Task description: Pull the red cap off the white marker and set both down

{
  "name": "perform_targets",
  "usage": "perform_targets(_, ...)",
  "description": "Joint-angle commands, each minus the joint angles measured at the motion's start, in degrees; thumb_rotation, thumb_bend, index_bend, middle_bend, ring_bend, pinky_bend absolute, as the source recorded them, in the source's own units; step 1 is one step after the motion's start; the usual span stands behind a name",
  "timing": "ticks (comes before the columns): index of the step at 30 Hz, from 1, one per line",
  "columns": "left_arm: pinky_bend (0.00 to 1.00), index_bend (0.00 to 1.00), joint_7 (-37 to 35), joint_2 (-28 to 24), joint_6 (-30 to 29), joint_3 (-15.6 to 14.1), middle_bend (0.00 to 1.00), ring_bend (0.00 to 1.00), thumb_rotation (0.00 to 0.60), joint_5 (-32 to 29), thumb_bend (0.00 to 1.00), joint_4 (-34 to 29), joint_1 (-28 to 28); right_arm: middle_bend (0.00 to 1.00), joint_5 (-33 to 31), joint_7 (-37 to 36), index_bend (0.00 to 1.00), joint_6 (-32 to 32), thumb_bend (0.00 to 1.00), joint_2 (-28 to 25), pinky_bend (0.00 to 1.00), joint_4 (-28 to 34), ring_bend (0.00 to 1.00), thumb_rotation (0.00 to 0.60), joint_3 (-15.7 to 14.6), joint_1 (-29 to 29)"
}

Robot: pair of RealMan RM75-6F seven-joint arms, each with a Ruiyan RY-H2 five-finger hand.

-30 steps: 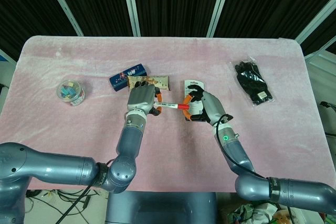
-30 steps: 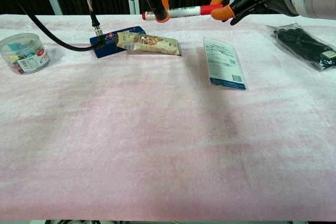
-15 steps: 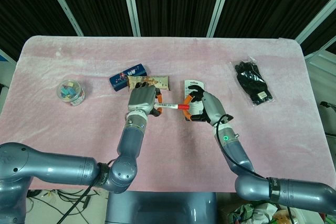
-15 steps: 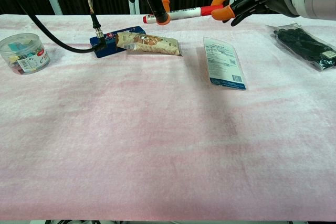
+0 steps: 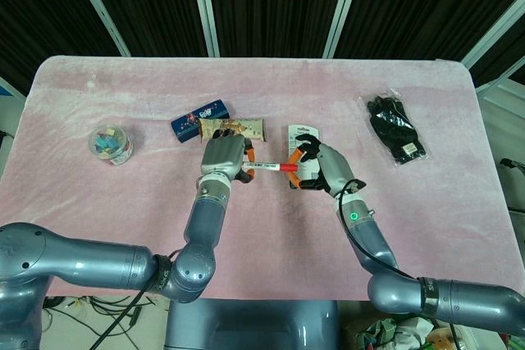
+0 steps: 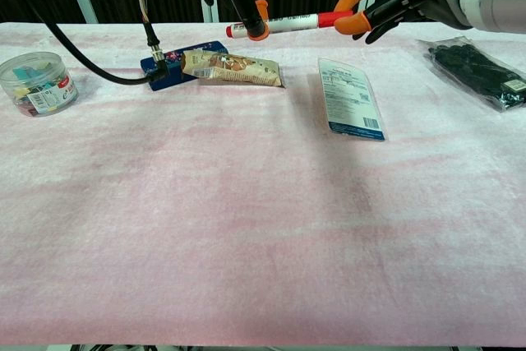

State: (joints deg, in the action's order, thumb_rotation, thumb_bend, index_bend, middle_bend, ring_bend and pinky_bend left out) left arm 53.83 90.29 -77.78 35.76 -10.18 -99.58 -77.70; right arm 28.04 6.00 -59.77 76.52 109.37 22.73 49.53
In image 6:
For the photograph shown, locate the white marker pen body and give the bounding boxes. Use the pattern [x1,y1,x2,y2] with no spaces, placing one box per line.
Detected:
[225,12,320,40]

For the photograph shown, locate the red pen cap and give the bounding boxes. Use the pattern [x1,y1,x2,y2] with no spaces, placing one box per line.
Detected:
[316,10,355,29]

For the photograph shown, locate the dark blue printed box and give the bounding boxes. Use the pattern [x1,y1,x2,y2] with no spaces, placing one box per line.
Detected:
[140,40,229,92]

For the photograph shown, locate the beige snack bar wrapper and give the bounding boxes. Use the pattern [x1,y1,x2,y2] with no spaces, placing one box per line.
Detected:
[180,49,286,89]

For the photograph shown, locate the black gloves in plastic bag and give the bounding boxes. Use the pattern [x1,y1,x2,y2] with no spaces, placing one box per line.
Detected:
[415,35,526,114]

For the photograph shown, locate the white blue blister card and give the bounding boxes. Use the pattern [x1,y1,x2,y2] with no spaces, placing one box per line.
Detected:
[316,57,388,142]

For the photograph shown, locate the clear jar of colourful clips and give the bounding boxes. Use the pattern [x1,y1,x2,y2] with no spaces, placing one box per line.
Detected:
[0,51,80,118]

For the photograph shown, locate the pink fluffy table cloth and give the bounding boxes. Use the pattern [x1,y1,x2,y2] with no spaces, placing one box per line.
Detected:
[0,21,526,348]

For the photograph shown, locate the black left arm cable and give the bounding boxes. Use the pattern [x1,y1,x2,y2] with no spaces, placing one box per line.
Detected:
[22,0,170,85]

